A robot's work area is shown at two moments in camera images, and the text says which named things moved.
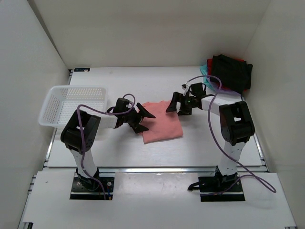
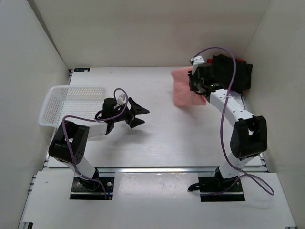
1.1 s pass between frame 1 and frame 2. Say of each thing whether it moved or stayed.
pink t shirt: moved
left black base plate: stayed
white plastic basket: stayed
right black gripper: moved
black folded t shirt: stayed
